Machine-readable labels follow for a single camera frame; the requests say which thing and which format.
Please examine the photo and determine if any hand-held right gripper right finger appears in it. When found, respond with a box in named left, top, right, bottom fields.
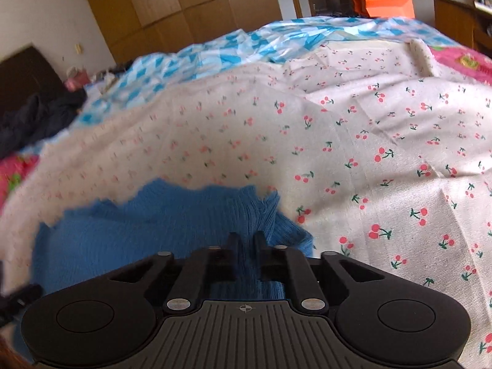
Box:
left=254, top=231, right=387, bottom=313

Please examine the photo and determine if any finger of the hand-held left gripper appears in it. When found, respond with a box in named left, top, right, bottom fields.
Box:
left=0, top=284, right=44, bottom=327

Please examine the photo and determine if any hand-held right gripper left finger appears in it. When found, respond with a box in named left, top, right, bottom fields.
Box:
left=108, top=232, right=242, bottom=314

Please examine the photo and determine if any blue striped knit sweater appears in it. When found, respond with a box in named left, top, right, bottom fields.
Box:
left=31, top=179, right=315, bottom=356

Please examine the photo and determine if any cherry print bed sheet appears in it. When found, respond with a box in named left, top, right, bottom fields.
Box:
left=0, top=38, right=492, bottom=369

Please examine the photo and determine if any dark jacket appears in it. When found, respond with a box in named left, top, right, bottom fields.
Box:
left=0, top=91, right=88, bottom=159

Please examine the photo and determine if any blue white checkered quilt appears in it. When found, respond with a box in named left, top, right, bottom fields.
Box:
left=75, top=14, right=460, bottom=124

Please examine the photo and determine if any dark wooden headboard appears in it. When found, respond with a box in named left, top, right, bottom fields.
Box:
left=0, top=45, right=67, bottom=125

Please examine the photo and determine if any pink white bag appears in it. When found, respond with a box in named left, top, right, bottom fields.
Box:
left=65, top=66, right=92, bottom=92

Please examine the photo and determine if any wooden wardrobe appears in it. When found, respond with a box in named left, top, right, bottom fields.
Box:
left=76, top=0, right=286, bottom=67

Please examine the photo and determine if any pink printed blanket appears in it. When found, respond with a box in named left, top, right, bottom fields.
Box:
left=0, top=44, right=492, bottom=206

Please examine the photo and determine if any orange box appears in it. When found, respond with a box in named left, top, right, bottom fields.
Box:
left=351, top=0, right=416, bottom=19

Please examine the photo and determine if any wooden desk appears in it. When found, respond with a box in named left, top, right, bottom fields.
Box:
left=430, top=0, right=492, bottom=54

